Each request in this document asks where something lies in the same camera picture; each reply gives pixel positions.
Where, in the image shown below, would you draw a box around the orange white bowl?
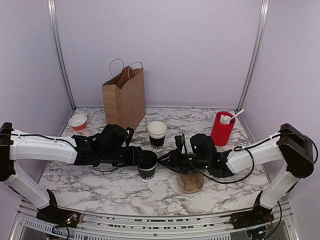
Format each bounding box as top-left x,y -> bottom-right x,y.
68,114 -> 88,131

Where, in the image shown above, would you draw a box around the brown paper bag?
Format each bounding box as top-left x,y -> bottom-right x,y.
102,61 -> 146,130

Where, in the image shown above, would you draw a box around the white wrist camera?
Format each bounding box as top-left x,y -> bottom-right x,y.
181,139 -> 188,155
125,127 -> 135,147

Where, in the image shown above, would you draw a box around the right aluminium frame post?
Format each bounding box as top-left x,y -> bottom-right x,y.
236,0 -> 270,111

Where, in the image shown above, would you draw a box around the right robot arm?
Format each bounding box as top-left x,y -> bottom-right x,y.
158,123 -> 319,229

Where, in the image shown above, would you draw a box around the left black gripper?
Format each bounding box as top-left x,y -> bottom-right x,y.
100,146 -> 149,168

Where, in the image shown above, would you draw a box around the left aluminium frame post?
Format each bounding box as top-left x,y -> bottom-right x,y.
47,0 -> 76,112

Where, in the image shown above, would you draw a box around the red cylindrical container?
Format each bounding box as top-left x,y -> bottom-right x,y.
210,111 -> 236,147

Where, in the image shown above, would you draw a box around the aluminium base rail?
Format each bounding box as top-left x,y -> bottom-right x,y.
9,199 -> 301,240

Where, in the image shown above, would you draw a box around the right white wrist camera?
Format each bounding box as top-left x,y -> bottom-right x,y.
181,139 -> 188,155

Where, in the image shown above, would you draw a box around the sugar packets in container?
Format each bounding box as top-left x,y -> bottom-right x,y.
220,114 -> 233,125

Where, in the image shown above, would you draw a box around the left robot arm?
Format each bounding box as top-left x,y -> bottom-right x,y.
0,122 -> 143,228

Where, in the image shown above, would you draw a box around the black paper coffee cup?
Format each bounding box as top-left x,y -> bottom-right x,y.
138,163 -> 157,180

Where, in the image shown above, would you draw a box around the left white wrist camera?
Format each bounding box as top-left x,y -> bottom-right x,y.
125,127 -> 135,147

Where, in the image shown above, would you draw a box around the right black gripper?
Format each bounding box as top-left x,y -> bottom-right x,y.
157,148 -> 210,175

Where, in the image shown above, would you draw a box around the black plastic cup lid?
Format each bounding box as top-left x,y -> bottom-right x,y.
138,150 -> 158,170

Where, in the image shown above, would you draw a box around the stack of paper cups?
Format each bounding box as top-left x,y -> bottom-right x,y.
147,121 -> 167,150

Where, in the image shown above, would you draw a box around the aluminium frame post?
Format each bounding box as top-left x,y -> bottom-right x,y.
236,0 -> 270,111
47,0 -> 76,112

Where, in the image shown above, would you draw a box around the cardboard cup carrier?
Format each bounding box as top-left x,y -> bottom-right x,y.
177,172 -> 205,194

